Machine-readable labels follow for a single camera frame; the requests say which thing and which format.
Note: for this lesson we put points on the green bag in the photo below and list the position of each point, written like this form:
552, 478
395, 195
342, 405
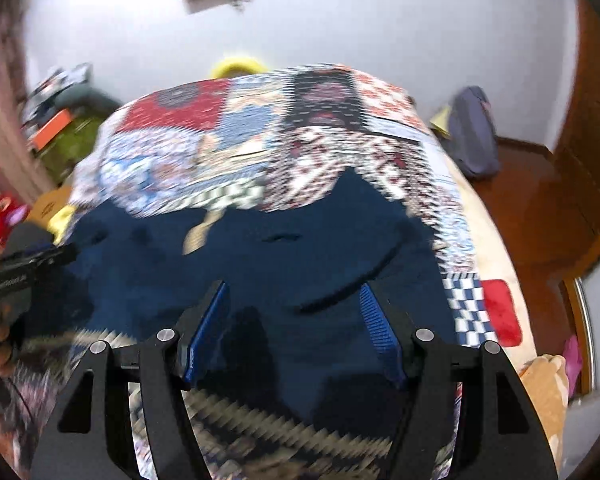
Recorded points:
72, 147

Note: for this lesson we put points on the dark green neck pillow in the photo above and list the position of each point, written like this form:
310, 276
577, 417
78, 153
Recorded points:
82, 96

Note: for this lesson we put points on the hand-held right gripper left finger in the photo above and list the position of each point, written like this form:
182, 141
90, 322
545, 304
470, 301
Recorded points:
207, 330

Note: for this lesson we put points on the yellow round object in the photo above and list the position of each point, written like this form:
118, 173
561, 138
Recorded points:
237, 66

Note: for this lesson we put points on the red toy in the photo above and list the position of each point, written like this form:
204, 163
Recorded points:
0, 222

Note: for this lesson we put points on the pink curtain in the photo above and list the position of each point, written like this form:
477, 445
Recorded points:
5, 125

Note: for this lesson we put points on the small yellow cloth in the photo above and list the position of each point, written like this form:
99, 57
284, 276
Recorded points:
441, 119

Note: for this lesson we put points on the pink cloth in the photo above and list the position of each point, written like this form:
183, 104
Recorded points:
572, 365

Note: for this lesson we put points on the red mat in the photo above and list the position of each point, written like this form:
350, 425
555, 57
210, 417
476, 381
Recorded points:
502, 312

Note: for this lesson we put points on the orange box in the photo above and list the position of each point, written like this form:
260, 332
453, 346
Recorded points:
52, 127

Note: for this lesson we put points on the grey-blue backpack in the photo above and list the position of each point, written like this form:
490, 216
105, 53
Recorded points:
472, 130

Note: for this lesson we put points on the navy patterned large garment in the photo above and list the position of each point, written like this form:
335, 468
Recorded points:
280, 270

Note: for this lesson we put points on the wooden door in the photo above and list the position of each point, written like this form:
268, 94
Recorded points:
592, 135

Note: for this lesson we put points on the patchwork printed bedspread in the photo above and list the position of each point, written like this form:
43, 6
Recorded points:
330, 160

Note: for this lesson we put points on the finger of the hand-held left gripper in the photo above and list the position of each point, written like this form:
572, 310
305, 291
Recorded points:
50, 255

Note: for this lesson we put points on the pile of assorted packets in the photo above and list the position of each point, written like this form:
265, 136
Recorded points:
55, 90

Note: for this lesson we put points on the person's left hand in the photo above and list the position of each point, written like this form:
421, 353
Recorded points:
1, 352

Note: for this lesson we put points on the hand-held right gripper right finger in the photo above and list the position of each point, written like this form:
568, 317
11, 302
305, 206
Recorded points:
380, 330

